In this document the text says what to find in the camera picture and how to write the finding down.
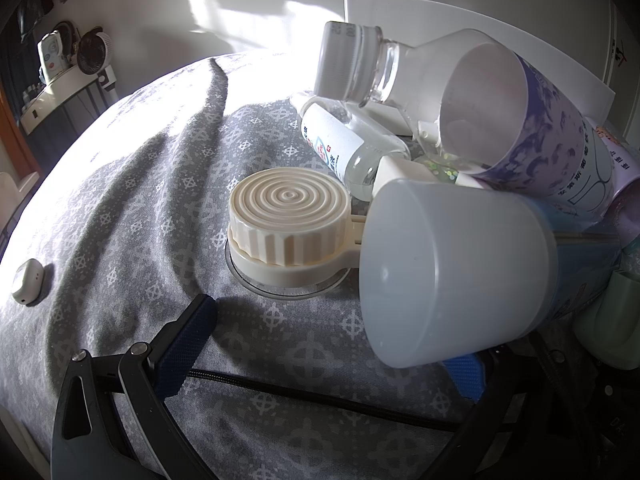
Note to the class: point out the white handheld device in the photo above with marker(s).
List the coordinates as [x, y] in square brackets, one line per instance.
[52, 57]

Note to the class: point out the small clear labelled bottle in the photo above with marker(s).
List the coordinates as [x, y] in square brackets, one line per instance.
[325, 135]

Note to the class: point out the cream suction cup holder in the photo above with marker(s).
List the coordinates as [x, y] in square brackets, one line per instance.
[285, 205]

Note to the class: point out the white cardboard box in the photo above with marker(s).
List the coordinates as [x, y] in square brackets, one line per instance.
[400, 15]

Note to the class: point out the purple printed paper cup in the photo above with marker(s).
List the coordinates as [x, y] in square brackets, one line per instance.
[550, 125]

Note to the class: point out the black round object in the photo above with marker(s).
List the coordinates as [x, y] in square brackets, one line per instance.
[66, 32]

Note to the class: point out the blue spray can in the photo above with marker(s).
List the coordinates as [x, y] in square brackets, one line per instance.
[450, 270]

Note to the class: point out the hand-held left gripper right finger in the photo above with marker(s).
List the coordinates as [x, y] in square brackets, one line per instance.
[465, 372]

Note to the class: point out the white labelled bottle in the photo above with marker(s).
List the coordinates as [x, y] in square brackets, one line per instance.
[625, 170]

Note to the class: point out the clear plastic bottle white cap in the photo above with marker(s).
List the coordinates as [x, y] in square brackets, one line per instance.
[395, 67]

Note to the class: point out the mint green cup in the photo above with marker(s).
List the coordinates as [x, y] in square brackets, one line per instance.
[610, 310]

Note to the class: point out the green spotted toy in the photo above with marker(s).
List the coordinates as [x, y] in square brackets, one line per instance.
[444, 170]

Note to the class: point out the grey patterned bed sheet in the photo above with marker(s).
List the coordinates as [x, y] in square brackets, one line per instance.
[150, 200]

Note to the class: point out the white earbuds case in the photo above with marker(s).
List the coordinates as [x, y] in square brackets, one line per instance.
[27, 280]

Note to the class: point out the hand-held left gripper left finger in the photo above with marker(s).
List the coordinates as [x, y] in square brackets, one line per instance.
[185, 340]

